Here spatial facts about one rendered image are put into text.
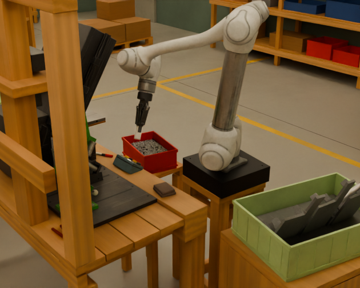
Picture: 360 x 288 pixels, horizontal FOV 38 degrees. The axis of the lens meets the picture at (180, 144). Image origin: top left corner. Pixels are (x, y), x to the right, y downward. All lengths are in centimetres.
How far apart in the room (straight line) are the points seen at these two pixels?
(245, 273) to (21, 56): 131
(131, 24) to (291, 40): 273
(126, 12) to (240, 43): 734
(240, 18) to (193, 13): 824
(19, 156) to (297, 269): 118
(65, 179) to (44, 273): 173
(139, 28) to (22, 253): 604
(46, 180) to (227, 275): 101
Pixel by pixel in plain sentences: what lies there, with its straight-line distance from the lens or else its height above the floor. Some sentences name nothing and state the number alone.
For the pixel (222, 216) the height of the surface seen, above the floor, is 73.
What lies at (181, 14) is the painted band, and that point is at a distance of 1073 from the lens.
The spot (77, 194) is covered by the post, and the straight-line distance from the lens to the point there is 196.
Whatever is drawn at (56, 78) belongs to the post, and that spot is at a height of 164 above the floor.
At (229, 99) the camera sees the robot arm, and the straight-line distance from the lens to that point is 235.
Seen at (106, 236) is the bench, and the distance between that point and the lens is 228.
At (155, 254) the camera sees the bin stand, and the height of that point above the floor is 28.
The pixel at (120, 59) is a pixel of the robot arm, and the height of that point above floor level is 152.
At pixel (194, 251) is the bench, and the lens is 253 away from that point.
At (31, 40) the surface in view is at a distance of 557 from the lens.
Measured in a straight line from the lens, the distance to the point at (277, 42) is 815.
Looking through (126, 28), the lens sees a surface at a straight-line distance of 901.
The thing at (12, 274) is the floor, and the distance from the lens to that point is 364.
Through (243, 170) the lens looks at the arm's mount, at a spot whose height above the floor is 94.
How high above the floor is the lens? 214
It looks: 24 degrees down
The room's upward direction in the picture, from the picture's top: straight up
